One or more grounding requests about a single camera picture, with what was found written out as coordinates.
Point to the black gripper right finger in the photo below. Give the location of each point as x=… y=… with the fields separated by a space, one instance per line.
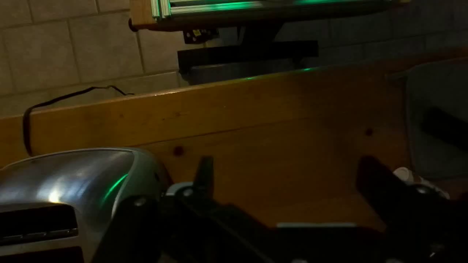
x=382 y=191

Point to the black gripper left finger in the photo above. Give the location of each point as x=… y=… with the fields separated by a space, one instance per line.
x=204 y=175

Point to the silver two-slot toaster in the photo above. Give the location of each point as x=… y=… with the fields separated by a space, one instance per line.
x=74 y=184

